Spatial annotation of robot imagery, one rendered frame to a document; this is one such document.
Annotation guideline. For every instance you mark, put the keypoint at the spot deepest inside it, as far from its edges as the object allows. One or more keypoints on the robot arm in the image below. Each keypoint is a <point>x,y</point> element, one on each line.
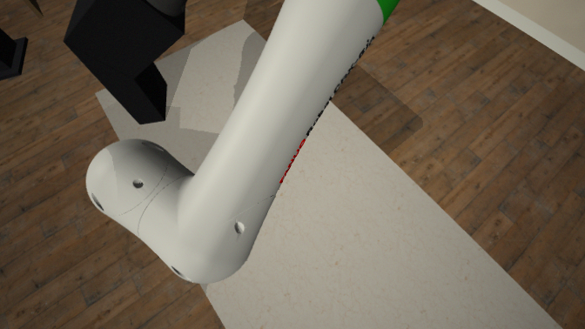
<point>204,225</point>

